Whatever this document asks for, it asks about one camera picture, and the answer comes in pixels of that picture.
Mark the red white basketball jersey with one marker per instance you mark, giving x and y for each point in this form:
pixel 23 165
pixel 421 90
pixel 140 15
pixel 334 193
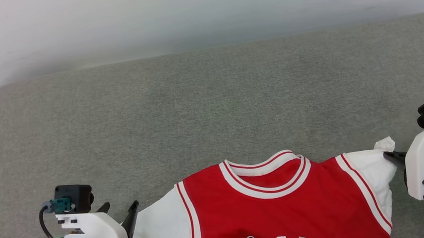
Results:
pixel 276 210

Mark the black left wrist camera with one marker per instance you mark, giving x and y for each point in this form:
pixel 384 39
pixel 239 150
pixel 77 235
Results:
pixel 76 196

